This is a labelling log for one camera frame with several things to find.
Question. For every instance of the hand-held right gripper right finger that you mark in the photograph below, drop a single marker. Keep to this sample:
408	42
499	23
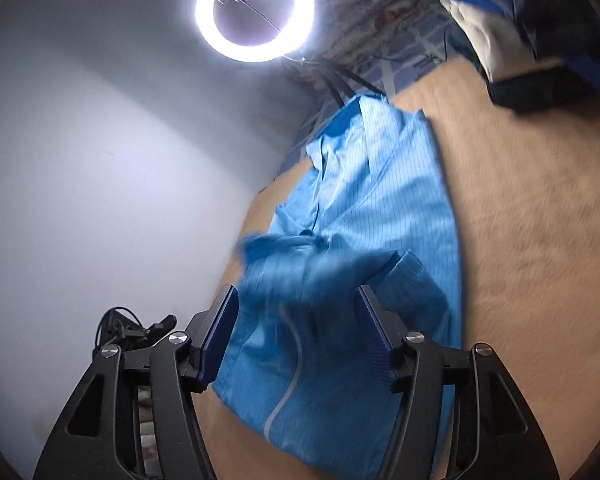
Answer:
377	340

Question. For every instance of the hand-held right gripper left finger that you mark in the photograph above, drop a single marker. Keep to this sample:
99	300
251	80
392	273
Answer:
217	345

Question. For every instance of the light blue work coat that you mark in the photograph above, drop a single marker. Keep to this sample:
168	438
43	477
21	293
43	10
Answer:
380	195

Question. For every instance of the black tripod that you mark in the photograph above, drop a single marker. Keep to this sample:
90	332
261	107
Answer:
340	82

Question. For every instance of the blue patterned bed sheet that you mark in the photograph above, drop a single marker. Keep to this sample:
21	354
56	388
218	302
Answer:
410	60

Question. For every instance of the black folded garment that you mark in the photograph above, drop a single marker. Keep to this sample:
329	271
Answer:
530	90

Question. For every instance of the white folded garment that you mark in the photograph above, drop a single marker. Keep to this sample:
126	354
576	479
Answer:
495	40

